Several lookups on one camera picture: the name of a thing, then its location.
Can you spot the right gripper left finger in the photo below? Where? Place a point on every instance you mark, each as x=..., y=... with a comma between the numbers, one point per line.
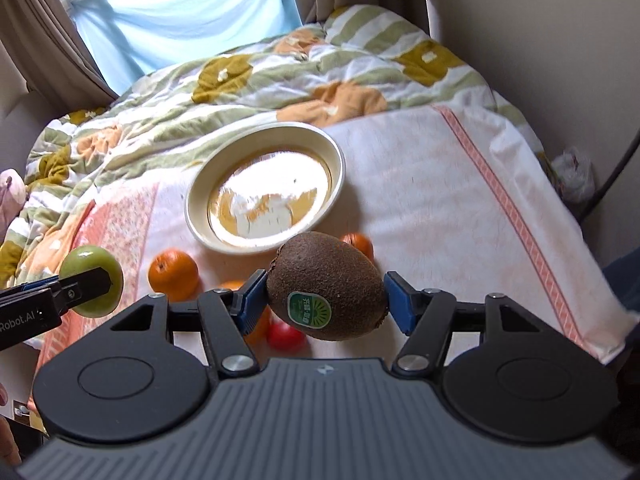
x=226, y=317

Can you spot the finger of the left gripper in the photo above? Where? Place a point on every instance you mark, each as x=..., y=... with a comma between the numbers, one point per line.
x=87, y=291

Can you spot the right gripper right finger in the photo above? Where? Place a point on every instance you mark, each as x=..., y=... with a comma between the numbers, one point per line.
x=425, y=317

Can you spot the cream duck-print bowl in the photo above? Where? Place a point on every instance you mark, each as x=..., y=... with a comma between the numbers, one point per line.
x=265, y=185

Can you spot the red tomato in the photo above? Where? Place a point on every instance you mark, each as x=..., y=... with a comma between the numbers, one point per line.
x=284, y=338

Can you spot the brown kiwi with sticker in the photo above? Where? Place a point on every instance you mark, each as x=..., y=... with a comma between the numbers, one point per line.
x=326, y=288

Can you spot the person's hand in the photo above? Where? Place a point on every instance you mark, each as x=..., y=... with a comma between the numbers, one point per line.
x=8, y=448

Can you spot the white pink-bordered cloth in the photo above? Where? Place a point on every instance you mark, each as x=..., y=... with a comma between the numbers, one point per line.
x=451, y=197

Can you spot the pink plush toy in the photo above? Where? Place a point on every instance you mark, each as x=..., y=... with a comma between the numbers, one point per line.
x=13, y=196

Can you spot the white plastic bag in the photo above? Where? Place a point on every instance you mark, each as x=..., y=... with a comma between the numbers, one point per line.
x=574, y=172

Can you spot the green apple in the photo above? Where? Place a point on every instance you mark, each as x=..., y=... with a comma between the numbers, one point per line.
x=87, y=257

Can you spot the small mandarin orange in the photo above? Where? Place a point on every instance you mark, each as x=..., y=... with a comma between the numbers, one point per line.
x=361, y=242

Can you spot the light blue window sheet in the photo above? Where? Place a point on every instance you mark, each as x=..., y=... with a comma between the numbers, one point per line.
x=131, y=38

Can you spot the floral striped quilt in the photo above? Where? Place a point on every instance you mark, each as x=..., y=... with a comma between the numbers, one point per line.
x=361, y=60

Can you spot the large orange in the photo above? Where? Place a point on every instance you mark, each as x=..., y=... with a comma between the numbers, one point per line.
x=257, y=336
x=175, y=274

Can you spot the left brown curtain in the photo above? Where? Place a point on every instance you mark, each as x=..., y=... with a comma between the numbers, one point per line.
x=47, y=50

